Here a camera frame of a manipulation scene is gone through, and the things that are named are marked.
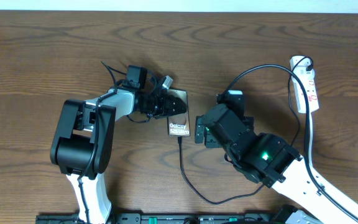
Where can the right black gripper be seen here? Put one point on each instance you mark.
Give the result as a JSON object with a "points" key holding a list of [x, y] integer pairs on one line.
{"points": [[199, 130]]}

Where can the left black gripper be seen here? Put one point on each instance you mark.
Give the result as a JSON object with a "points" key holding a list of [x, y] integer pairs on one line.
{"points": [[168, 111]]}

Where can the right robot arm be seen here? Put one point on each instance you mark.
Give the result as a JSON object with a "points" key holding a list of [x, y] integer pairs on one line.
{"points": [[268, 159]]}

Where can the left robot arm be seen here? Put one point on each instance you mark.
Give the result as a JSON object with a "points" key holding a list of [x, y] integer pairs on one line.
{"points": [[82, 143]]}

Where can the white power strip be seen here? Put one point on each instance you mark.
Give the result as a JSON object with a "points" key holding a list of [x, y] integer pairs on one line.
{"points": [[302, 67]]}

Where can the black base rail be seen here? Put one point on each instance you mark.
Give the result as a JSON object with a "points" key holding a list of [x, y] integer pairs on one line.
{"points": [[135, 218]]}

